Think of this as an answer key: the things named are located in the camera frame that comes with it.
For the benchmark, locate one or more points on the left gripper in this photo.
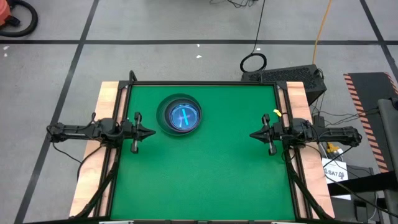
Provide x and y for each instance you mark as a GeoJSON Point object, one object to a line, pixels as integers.
{"type": "Point", "coordinates": [136, 133]}

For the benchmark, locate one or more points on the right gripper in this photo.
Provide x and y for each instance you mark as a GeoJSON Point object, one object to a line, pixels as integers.
{"type": "Point", "coordinates": [273, 133]}

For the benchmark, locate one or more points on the dark grey plastic plate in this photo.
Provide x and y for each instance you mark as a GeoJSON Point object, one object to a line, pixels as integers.
{"type": "Point", "coordinates": [182, 100]}

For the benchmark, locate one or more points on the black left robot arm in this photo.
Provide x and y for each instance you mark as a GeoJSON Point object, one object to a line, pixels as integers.
{"type": "Point", "coordinates": [77, 133]}

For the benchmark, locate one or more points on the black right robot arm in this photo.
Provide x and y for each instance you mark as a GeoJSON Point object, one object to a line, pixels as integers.
{"type": "Point", "coordinates": [335, 137]}

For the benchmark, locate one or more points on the large green plastic plate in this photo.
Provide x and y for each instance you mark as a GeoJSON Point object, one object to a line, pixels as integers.
{"type": "Point", "coordinates": [159, 115]}

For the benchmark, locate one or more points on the yellow tag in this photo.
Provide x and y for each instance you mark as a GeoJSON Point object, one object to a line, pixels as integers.
{"type": "Point", "coordinates": [277, 112]}

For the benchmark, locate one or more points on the black power adapter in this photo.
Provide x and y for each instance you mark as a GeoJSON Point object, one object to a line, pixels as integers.
{"type": "Point", "coordinates": [319, 120]}

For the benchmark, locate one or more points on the green table mat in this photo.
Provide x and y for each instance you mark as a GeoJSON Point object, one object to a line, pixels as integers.
{"type": "Point", "coordinates": [186, 186]}

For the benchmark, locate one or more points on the black computer case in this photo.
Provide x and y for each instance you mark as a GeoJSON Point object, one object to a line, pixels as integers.
{"type": "Point", "coordinates": [304, 77]}

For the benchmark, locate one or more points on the yellow plug connector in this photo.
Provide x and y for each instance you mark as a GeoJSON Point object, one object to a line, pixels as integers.
{"type": "Point", "coordinates": [332, 148]}

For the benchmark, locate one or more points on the white paper label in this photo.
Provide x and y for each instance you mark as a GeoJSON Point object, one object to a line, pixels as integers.
{"type": "Point", "coordinates": [334, 174]}

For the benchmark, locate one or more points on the black metal stand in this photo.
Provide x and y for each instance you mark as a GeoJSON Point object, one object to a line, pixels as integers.
{"type": "Point", "coordinates": [357, 185]}

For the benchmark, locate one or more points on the black ramp with striped edges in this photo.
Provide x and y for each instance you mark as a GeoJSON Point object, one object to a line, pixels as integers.
{"type": "Point", "coordinates": [367, 90]}

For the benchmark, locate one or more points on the orange vacuum cleaner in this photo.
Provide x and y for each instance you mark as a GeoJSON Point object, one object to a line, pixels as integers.
{"type": "Point", "coordinates": [3, 14]}

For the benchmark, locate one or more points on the black table frame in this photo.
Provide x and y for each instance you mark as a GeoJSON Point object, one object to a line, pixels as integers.
{"type": "Point", "coordinates": [202, 83]}

